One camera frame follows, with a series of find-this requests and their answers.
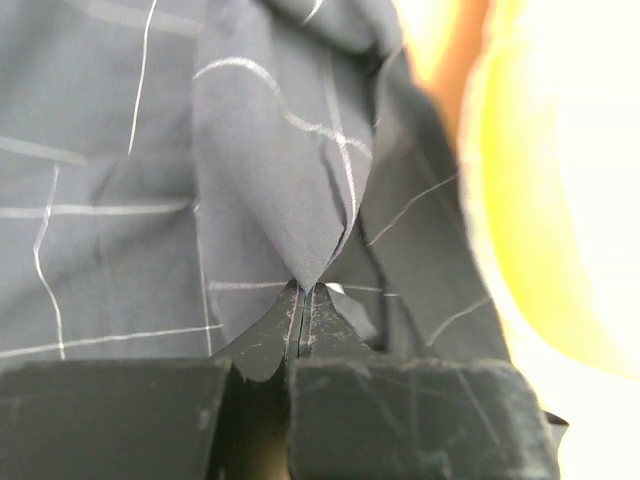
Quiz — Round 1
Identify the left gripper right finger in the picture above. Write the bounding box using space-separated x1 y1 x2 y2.
288 285 560 479

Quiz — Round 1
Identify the dark grey checked pillowcase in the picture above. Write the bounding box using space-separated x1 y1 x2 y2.
1 1 508 367

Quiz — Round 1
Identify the white pillow yellow edge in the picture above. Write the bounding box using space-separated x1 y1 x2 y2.
396 1 639 479

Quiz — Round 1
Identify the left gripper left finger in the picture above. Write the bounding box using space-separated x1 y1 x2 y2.
1 285 300 479

